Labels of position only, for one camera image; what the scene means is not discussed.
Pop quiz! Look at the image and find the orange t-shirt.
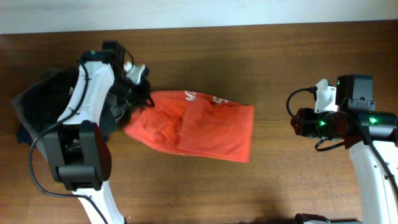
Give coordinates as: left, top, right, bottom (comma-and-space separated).
123, 90, 254, 163

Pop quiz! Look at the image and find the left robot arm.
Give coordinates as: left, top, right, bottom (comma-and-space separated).
38, 40, 155, 223

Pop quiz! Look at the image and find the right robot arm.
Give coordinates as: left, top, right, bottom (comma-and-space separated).
290, 75, 397, 223

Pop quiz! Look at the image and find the dark folded clothes pile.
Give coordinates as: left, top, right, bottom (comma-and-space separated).
12, 68, 125, 145

